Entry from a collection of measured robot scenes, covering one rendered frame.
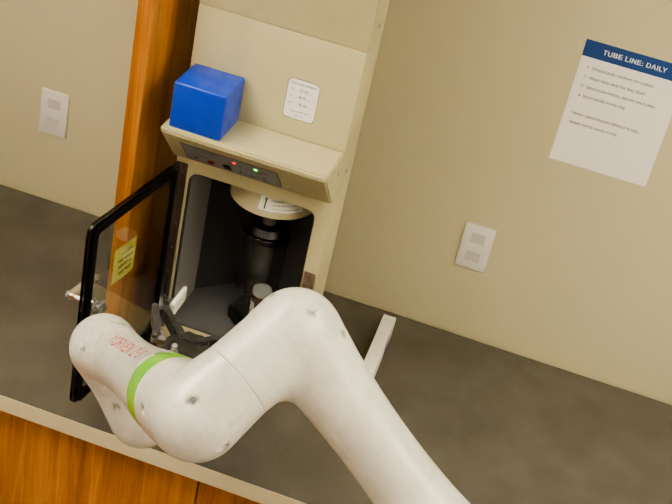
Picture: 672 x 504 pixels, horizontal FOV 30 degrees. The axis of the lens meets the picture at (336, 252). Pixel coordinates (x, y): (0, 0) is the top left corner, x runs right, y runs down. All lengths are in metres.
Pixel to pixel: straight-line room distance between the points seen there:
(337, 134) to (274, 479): 0.66
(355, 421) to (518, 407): 1.15
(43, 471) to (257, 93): 0.89
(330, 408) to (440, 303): 1.32
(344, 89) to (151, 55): 0.35
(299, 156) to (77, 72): 0.86
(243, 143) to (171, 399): 0.81
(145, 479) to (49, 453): 0.21
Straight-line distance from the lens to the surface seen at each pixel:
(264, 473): 2.43
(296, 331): 1.59
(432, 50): 2.67
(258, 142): 2.29
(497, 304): 2.90
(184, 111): 2.27
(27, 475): 2.67
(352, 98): 2.27
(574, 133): 2.69
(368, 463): 1.67
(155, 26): 2.28
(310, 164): 2.25
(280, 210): 2.44
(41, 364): 2.61
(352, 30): 2.23
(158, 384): 1.61
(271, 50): 2.29
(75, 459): 2.58
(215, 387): 1.57
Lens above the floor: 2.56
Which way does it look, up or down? 31 degrees down
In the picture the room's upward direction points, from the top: 13 degrees clockwise
